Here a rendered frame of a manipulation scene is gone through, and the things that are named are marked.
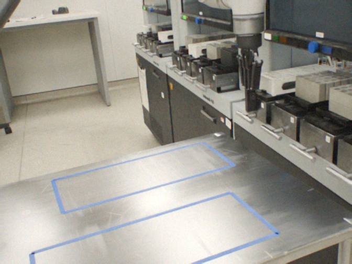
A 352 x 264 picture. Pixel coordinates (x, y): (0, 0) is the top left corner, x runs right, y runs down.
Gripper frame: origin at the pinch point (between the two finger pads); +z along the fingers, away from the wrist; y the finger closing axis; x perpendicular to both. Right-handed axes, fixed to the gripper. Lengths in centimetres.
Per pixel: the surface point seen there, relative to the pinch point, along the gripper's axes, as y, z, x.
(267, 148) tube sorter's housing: -6.7, 14.4, -2.2
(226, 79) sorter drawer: 33.5, 1.6, -6.5
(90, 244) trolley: -57, -2, 56
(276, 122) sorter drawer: -11.8, 4.0, -2.2
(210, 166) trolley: -41, -2, 30
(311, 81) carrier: -17.5, -8.0, -9.7
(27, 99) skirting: 350, 76, 92
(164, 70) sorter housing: 110, 12, -2
